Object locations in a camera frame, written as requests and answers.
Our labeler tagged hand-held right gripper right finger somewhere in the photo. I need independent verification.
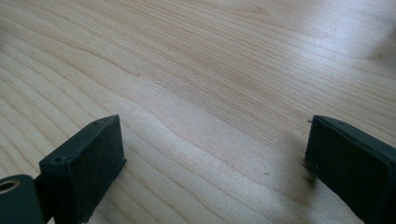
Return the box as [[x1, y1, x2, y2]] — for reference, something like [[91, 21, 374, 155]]
[[304, 115, 396, 224]]

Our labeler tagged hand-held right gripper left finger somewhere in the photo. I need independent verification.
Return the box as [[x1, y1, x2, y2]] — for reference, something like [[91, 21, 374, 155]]
[[38, 114, 127, 224]]

